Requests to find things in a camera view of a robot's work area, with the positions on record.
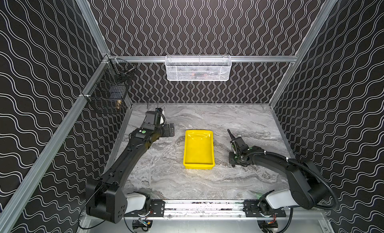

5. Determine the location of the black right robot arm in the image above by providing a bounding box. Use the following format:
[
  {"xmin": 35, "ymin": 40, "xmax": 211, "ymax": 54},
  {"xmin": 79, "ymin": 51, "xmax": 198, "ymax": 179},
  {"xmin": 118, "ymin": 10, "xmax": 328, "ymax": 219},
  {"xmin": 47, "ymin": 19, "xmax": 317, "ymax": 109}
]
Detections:
[{"xmin": 227, "ymin": 129, "xmax": 339, "ymax": 215}]

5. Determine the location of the aluminium back left corner post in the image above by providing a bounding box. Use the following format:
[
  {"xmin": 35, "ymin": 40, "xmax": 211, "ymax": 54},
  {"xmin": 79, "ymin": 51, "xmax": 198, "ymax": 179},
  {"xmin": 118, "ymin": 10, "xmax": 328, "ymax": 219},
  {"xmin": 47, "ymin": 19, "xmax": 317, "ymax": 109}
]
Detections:
[{"xmin": 75, "ymin": 0, "xmax": 111, "ymax": 56}]

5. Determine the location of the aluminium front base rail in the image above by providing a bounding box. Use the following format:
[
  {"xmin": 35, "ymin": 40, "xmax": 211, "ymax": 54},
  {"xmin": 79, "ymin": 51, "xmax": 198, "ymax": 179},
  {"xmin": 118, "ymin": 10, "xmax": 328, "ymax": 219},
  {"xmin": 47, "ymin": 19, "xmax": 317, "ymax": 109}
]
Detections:
[{"xmin": 124, "ymin": 198, "xmax": 287, "ymax": 219}]

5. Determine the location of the aluminium corner post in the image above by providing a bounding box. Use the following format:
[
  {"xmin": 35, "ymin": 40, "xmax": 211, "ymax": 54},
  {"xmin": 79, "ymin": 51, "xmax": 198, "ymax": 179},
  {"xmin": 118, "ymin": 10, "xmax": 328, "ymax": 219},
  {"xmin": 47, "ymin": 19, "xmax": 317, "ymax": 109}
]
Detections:
[
  {"xmin": 269, "ymin": 0, "xmax": 338, "ymax": 109},
  {"xmin": 75, "ymin": 0, "xmax": 111, "ymax": 56}
]

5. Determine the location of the aluminium back right corner post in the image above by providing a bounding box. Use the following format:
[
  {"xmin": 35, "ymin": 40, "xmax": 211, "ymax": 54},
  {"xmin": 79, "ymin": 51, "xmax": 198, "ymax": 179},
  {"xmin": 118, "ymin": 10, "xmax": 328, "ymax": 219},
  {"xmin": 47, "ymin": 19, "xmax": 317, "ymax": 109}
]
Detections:
[{"xmin": 269, "ymin": 0, "xmax": 338, "ymax": 109}]

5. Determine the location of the white wire mesh basket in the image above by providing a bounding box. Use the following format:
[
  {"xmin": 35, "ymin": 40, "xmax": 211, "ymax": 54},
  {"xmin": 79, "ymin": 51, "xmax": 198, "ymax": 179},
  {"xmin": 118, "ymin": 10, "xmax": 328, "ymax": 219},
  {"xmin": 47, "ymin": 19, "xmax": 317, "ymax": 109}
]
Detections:
[{"xmin": 165, "ymin": 60, "xmax": 232, "ymax": 81}]

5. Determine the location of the black wire mesh basket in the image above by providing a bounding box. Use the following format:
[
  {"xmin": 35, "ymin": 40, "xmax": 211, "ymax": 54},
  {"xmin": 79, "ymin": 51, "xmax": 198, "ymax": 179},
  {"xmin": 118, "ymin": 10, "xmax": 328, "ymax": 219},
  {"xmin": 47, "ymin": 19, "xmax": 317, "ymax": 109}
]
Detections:
[{"xmin": 86, "ymin": 59, "xmax": 137, "ymax": 115}]

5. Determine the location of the aluminium horizontal rail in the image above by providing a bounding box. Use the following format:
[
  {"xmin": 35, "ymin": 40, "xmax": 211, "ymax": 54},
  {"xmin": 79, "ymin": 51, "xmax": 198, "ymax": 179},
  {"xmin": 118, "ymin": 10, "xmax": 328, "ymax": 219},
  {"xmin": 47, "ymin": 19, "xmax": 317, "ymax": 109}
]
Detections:
[
  {"xmin": 111, "ymin": 55, "xmax": 298, "ymax": 63},
  {"xmin": 1, "ymin": 54, "xmax": 109, "ymax": 233}
]

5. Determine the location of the yellow plastic bin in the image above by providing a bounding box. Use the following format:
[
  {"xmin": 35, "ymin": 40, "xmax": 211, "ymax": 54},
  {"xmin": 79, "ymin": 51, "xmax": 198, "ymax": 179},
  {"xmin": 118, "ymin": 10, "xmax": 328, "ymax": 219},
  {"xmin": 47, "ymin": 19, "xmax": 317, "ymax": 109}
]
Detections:
[{"xmin": 183, "ymin": 130, "xmax": 215, "ymax": 170}]

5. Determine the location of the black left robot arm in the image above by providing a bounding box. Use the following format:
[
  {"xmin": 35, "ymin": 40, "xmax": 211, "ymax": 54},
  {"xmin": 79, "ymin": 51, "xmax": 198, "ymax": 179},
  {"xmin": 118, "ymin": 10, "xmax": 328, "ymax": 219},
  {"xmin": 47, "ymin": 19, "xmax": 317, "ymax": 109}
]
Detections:
[{"xmin": 85, "ymin": 123, "xmax": 175, "ymax": 224}]

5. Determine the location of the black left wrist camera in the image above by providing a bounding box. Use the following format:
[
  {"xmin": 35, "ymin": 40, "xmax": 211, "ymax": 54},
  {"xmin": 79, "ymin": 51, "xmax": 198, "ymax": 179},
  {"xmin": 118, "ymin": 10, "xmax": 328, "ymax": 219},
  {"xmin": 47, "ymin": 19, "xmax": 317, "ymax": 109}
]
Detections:
[{"xmin": 141, "ymin": 108, "xmax": 166, "ymax": 130}]

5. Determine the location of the aluminium left horizontal rail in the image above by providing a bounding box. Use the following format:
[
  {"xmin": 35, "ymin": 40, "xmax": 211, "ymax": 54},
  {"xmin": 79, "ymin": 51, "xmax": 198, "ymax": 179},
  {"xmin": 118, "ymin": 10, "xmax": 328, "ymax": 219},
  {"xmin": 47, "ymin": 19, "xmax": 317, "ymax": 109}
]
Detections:
[{"xmin": 1, "ymin": 54, "xmax": 109, "ymax": 233}]

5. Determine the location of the aluminium back horizontal rail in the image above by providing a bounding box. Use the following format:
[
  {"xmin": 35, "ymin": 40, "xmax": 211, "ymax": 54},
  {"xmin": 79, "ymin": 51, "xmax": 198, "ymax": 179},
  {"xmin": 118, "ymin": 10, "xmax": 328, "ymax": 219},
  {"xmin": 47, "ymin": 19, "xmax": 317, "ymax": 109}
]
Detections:
[{"xmin": 111, "ymin": 55, "xmax": 298, "ymax": 63}]

